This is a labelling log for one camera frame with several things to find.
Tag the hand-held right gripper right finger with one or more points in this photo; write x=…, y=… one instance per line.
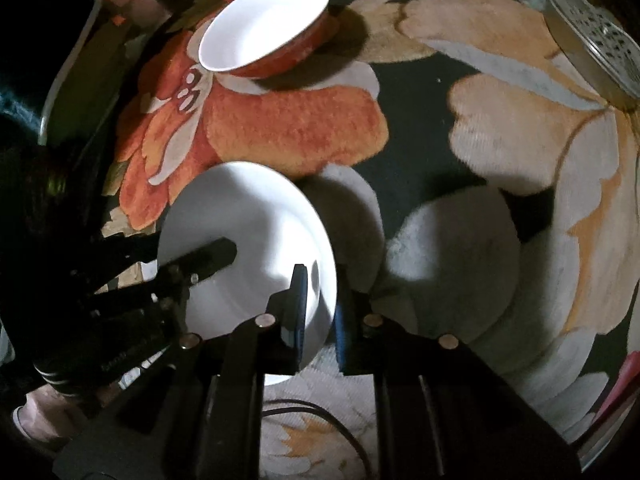
x=344, y=330

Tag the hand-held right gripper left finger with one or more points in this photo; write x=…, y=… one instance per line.
x=299, y=310

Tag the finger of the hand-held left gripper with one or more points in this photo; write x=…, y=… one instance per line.
x=207, y=260

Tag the red bowl white inside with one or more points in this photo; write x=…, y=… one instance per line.
x=250, y=210
x=260, y=20

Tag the person's left forearm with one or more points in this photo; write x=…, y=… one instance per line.
x=47, y=417

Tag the floral table cloth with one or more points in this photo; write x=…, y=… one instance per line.
x=450, y=185

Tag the perforated metal lid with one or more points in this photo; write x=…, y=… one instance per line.
x=600, y=45

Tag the white metal chair frame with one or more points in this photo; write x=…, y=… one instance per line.
x=70, y=60

